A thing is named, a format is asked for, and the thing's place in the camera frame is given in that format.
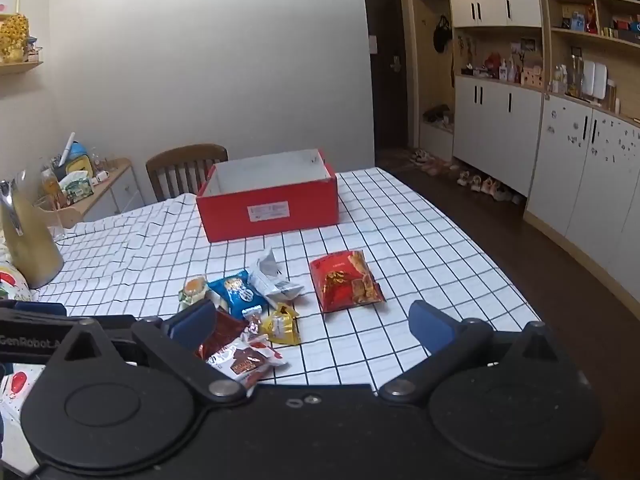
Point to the white stick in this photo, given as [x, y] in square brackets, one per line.
[66, 147]

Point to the clear glass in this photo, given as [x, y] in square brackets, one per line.
[52, 220]

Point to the wooden open shelves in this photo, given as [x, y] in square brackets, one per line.
[595, 40]

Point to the small yellow snack packet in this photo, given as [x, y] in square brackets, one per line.
[280, 327]

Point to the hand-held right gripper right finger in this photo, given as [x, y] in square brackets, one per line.
[432, 325]

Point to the black hanging bag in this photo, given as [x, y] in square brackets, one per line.
[441, 32]

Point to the white pump bottle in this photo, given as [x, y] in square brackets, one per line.
[502, 70]

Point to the yellow blue container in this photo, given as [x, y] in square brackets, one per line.
[77, 157]

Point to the white flat appliance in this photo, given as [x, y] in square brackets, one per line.
[595, 80]

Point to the wooden wall shelf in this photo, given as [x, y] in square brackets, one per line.
[20, 66]

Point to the wooden side cabinet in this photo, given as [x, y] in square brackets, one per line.
[115, 190]

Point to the blue cookie packet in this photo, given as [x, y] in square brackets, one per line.
[235, 292]

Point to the white red cake packet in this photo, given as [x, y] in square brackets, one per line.
[245, 360]

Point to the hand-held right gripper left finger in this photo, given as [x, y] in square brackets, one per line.
[192, 322]

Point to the white lower cabinet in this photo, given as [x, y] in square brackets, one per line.
[495, 125]

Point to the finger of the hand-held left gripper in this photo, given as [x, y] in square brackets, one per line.
[40, 308]

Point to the yellow flower bouquet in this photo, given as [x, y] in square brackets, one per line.
[12, 35]

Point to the dark red shiny packet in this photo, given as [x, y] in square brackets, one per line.
[225, 332]

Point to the row of shoes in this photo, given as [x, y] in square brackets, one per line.
[480, 182]

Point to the gold vase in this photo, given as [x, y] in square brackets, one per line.
[27, 245]

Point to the white cabinet with stickers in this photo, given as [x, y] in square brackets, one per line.
[585, 185]

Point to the dark door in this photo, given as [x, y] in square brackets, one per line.
[385, 60]

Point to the light wooden chair back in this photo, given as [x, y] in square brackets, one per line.
[70, 216]

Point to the white snack packet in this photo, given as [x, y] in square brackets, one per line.
[272, 280]

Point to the small white gadget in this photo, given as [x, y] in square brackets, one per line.
[102, 176]

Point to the orange bottle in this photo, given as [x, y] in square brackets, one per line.
[50, 185]

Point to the green orange snack packet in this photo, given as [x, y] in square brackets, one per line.
[194, 290]

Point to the dark wooden chair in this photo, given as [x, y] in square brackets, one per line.
[175, 172]

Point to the large red snack bag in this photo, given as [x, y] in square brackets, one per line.
[342, 280]

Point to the green tissue box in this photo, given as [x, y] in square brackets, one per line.
[77, 187]

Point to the red cardboard box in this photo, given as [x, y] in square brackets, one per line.
[270, 210]

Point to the dark brown shoes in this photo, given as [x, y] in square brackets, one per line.
[437, 112]

